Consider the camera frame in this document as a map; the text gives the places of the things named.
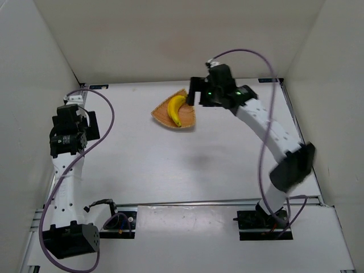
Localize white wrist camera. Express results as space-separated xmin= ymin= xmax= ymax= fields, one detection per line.
xmin=205 ymin=59 xmax=220 ymax=69
xmin=63 ymin=95 xmax=84 ymax=105

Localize right aluminium rail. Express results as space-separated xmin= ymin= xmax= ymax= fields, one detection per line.
xmin=280 ymin=78 xmax=325 ymax=200

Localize right blue corner label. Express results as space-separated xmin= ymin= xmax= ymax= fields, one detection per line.
xmin=258 ymin=78 xmax=278 ymax=83

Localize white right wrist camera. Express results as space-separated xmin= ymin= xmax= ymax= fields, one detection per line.
xmin=205 ymin=59 xmax=220 ymax=69

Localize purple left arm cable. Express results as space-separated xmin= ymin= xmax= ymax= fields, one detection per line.
xmin=39 ymin=88 xmax=117 ymax=273

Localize yellow fake banana bunch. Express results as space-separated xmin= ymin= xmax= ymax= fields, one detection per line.
xmin=167 ymin=95 xmax=186 ymax=127

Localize front aluminium rail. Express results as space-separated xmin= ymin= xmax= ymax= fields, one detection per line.
xmin=117 ymin=196 xmax=324 ymax=207

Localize left blue corner label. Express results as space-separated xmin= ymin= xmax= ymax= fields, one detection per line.
xmin=89 ymin=84 xmax=109 ymax=90

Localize woven triangular fruit basket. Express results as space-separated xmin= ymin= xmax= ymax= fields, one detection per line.
xmin=151 ymin=89 xmax=196 ymax=130

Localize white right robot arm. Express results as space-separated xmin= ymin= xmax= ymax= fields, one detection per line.
xmin=187 ymin=64 xmax=316 ymax=226

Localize blue corner label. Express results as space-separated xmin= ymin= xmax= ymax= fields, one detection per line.
xmin=258 ymin=78 xmax=278 ymax=83
xmin=89 ymin=84 xmax=109 ymax=90

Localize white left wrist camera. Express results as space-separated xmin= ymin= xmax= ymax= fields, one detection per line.
xmin=63 ymin=95 xmax=84 ymax=105

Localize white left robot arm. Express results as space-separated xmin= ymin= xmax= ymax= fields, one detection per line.
xmin=43 ymin=104 xmax=100 ymax=259

